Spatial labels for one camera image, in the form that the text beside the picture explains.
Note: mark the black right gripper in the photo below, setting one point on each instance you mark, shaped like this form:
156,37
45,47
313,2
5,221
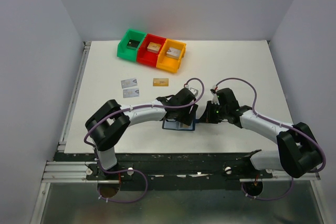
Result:
207,117

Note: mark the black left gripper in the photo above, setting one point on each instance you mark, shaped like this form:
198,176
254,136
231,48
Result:
189,118

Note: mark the blue leather card holder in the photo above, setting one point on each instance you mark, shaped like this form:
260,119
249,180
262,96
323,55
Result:
172,124

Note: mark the gold credit card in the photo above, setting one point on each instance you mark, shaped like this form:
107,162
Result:
185,127
160,82

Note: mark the silver credit card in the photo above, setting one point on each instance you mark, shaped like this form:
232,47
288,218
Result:
131,93
127,83

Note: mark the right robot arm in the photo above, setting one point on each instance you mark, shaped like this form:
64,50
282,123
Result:
295,154

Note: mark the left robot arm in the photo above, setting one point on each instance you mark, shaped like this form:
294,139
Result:
109,123

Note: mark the yellow plastic bin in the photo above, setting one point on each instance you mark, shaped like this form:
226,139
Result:
169,64

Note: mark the grey block in yellow bin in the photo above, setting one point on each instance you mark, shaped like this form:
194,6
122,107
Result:
173,53

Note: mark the red plastic bin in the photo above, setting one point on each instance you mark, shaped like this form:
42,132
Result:
145,57

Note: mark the wooden block in red bin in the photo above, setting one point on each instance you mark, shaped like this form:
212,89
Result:
153,47

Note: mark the green plastic bin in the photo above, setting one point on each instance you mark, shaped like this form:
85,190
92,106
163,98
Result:
123,52

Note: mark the black block in green bin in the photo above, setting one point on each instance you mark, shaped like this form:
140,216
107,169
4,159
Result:
133,44

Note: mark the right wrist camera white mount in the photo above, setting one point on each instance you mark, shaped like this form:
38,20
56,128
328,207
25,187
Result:
215,96

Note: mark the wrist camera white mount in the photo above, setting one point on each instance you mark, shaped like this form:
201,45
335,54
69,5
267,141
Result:
215,96
192,90

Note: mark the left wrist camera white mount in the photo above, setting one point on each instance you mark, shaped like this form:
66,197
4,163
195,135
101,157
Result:
192,90

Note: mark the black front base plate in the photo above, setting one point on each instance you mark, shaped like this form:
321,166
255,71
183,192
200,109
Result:
227,168

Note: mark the aluminium table edge rail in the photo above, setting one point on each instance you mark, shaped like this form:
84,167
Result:
74,96

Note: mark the aluminium front extrusion rail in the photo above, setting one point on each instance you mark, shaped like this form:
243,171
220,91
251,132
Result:
77,172

